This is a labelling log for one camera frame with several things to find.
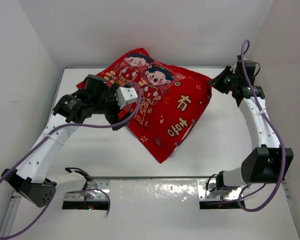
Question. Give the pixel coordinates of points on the white front foam board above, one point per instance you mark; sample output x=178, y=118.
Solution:
x=155, y=210

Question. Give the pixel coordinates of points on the aluminium table frame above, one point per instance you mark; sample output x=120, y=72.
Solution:
x=211, y=198

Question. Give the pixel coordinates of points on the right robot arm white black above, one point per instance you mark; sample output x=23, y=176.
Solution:
x=264, y=165

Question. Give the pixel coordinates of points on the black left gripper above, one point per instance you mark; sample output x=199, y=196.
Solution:
x=113, y=118

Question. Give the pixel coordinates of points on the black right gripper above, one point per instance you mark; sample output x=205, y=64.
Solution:
x=217, y=82

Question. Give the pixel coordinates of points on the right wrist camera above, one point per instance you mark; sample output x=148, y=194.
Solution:
x=250, y=67

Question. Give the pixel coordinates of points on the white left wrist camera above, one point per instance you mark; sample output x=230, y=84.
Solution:
x=125, y=96

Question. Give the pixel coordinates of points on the red patterned pillowcase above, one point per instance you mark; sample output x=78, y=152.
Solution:
x=173, y=99

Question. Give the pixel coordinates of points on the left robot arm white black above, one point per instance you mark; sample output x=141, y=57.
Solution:
x=29, y=176

